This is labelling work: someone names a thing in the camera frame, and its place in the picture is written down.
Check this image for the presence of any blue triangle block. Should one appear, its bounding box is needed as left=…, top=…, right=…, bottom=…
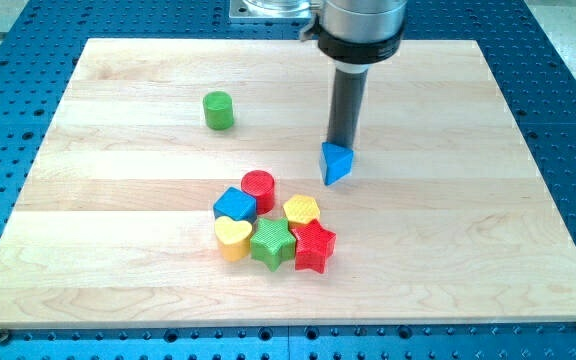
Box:
left=320, top=142, right=354, bottom=186

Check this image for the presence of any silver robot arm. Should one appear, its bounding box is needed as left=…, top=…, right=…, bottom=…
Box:
left=299, top=0, right=407, bottom=74

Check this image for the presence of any red cylinder block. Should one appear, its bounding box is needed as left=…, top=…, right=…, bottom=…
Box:
left=240, top=170, right=275, bottom=215

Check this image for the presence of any yellow hexagon block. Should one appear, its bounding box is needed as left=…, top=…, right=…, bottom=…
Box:
left=282, top=194, right=321, bottom=229

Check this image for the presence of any blue cube block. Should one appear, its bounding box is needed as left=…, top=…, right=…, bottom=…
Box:
left=213, top=187, right=257, bottom=223

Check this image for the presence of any green star block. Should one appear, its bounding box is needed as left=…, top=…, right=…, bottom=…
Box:
left=250, top=218, right=296, bottom=272

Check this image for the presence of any red star block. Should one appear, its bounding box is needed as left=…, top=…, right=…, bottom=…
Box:
left=291, top=219, right=336, bottom=274

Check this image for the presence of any yellow heart block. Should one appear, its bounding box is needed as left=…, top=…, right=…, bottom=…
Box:
left=214, top=216, right=253, bottom=262

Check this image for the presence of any green cylinder block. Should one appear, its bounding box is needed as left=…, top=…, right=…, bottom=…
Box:
left=202, top=91, right=234, bottom=130

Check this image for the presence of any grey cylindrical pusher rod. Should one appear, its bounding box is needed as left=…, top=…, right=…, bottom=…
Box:
left=326, top=67, right=368, bottom=149

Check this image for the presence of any light wooden board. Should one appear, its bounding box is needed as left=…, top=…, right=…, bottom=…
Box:
left=0, top=38, right=576, bottom=329

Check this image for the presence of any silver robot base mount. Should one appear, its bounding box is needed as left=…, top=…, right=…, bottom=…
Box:
left=228, top=0, right=323, bottom=23

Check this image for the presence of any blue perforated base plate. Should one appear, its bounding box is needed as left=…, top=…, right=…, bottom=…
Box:
left=0, top=1, right=576, bottom=359

